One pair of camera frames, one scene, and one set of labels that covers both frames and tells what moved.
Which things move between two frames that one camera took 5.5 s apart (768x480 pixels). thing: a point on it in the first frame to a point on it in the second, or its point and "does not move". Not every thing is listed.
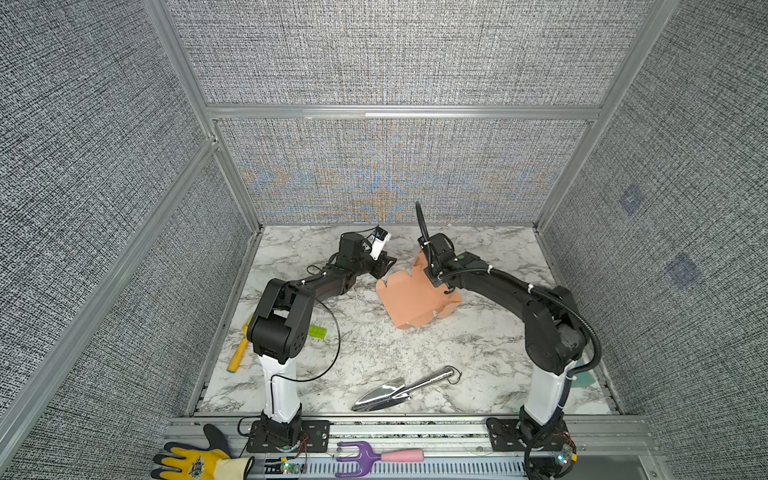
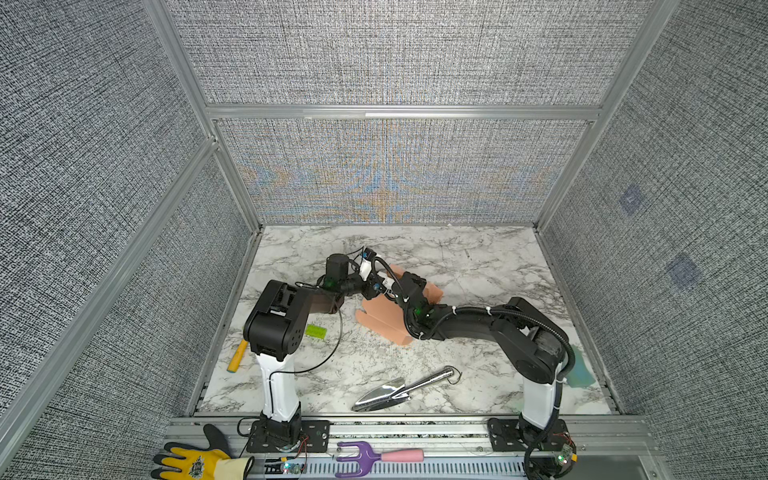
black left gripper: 380,266 to 368,287
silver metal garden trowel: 398,391 does not move
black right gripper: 429,275 to 406,277
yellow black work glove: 213,462 does not move
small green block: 317,332 does not move
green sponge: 583,379 does not move
